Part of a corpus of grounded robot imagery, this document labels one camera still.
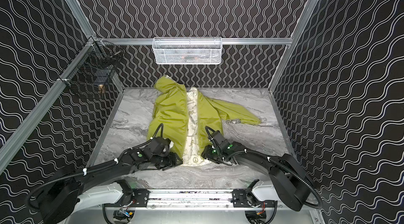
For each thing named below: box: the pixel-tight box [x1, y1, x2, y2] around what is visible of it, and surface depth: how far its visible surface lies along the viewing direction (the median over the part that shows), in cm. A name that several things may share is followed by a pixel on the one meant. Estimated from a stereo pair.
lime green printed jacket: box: [146, 75, 262, 167], surface depth 102 cm
